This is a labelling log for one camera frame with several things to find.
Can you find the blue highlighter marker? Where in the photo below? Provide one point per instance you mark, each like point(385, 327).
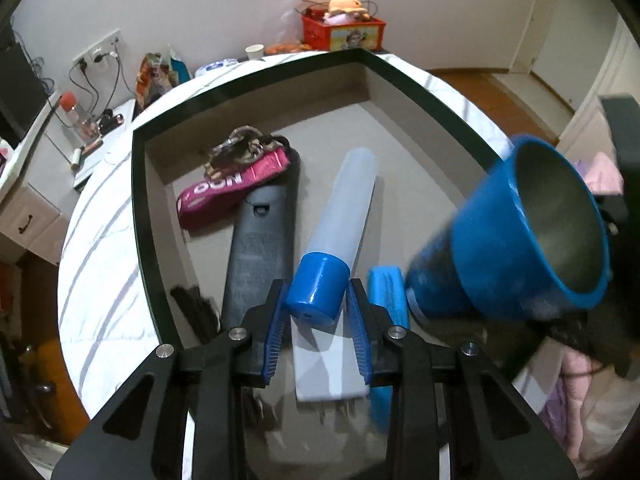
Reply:
point(386, 289)

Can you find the red toy crate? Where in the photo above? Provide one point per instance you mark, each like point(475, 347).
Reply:
point(360, 35)

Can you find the white tube blue cap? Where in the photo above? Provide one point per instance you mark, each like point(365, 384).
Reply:
point(319, 283)

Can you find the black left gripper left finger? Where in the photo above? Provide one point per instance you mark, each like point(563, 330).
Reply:
point(200, 399)

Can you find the wet wipes pack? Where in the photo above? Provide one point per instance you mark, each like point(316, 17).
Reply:
point(226, 62)

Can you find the blue metal cup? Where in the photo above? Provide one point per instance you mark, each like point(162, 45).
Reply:
point(528, 244)

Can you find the orange plush toy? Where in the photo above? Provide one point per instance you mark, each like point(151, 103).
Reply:
point(340, 12)

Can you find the black remote control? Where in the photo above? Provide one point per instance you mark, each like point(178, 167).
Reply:
point(262, 247)

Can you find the blue white snack bag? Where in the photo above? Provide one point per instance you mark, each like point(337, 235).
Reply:
point(178, 67)

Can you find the white paper cup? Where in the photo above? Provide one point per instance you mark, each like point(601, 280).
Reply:
point(255, 52)

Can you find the white striped bed cover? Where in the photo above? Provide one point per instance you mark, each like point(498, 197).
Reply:
point(105, 322)

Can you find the orange cap clear bottle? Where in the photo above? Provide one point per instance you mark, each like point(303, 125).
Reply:
point(81, 121)

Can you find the white desk with drawers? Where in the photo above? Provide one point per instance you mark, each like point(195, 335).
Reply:
point(37, 192)

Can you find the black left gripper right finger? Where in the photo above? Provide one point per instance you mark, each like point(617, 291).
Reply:
point(453, 397)

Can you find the colourful snack bag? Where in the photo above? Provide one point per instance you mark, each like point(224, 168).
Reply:
point(154, 79)

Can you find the pink floral quilt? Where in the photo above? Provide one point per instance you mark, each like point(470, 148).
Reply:
point(590, 411)

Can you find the black computer monitor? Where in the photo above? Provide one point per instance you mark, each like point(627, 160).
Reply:
point(22, 95)

